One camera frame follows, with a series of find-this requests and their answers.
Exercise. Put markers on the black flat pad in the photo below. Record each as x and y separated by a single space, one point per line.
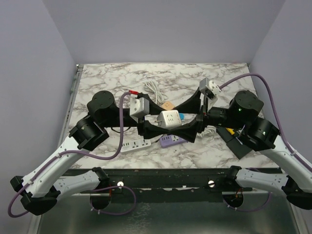
233 143

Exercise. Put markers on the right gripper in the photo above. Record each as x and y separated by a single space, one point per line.
192 105

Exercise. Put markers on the white cube socket adapter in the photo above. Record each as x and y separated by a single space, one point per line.
169 119

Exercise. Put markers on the beige cube socket adapter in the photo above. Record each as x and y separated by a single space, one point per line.
167 106

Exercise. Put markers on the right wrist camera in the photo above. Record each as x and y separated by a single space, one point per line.
209 88

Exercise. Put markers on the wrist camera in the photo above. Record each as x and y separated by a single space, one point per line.
139 108
209 88

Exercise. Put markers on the blue charger plug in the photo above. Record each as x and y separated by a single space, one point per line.
182 116

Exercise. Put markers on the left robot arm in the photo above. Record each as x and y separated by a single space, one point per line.
40 190

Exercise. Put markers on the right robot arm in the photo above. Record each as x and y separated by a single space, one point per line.
261 136

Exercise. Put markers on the white power strip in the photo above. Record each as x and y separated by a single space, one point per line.
135 145

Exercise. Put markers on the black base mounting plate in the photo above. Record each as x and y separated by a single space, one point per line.
168 185

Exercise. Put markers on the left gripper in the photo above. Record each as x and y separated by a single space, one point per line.
148 130

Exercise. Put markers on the yellow marker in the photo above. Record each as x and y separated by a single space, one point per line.
231 131

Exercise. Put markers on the aluminium frame rail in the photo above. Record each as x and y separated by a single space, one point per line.
73 94

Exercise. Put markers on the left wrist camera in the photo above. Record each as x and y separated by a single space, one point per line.
139 108

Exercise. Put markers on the purple power strip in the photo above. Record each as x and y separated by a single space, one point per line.
170 140

